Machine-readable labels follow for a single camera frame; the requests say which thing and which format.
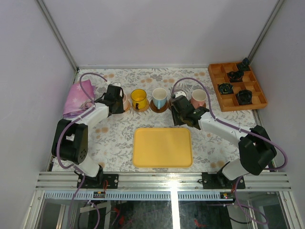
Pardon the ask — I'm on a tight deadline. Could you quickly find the floral tablecloth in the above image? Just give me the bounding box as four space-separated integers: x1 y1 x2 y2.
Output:
51 68 274 172

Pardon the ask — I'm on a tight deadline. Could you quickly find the black part compartment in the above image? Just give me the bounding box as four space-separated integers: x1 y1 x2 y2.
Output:
227 70 244 83
235 90 253 105
236 58 250 72

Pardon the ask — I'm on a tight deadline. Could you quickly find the white mug blue handle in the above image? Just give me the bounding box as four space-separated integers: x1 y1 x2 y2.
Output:
152 88 167 110

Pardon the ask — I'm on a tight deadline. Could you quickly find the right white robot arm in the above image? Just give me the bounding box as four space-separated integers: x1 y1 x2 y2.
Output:
169 95 277 188

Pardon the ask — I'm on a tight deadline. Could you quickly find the yellow plastic tray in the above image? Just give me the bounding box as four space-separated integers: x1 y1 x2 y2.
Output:
132 128 193 168

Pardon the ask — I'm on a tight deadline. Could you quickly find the pink folded cloth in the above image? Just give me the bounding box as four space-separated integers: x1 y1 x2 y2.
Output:
63 83 93 118

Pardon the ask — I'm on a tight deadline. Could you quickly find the woven rattan coaster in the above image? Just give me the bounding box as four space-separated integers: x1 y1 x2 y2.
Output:
132 100 150 112
124 104 131 112

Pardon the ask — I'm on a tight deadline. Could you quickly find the cream mug pink outside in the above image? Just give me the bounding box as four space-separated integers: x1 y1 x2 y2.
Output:
191 89 207 109

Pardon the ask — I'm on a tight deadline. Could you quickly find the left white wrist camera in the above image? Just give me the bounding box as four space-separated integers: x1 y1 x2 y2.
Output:
112 82 121 87

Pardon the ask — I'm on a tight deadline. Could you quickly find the purple mug black handle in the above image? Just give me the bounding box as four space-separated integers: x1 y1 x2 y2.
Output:
170 92 175 100

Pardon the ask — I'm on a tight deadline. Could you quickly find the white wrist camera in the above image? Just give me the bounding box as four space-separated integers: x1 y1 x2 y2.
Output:
173 89 187 98
112 82 121 87

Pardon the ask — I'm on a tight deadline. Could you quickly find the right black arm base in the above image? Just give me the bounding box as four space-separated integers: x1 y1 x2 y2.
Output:
202 172 245 190

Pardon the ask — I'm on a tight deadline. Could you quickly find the pink mug white handle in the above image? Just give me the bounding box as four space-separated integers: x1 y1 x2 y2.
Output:
122 94 130 108

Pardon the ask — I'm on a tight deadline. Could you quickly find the black part lower compartment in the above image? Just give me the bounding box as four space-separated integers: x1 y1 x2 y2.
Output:
235 90 253 105

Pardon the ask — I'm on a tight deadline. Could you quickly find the black part with yellow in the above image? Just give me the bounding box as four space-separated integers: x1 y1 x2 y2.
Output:
218 83 234 95

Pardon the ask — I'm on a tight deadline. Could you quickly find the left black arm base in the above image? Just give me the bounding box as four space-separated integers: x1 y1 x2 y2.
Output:
77 172 119 190

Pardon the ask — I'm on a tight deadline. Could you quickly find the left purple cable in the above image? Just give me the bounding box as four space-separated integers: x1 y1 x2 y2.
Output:
56 73 110 229

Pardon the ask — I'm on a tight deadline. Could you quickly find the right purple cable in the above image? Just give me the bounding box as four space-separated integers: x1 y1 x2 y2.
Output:
172 77 288 225

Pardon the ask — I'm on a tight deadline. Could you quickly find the amber glass cup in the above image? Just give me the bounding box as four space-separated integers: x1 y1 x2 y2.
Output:
131 89 147 109

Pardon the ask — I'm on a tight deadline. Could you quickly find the orange compartment tray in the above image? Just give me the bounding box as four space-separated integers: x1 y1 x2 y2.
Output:
208 62 268 112

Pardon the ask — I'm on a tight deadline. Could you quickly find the black part top compartment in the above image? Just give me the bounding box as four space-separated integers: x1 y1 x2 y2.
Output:
236 58 250 72

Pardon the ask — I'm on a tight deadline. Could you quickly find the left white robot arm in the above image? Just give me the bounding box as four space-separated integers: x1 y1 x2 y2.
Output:
51 83 124 188

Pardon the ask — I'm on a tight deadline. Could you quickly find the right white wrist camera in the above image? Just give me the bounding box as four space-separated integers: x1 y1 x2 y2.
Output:
173 89 187 98

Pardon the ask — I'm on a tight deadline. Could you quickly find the purple cable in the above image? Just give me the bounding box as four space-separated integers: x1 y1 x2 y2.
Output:
172 77 288 225
56 73 110 229

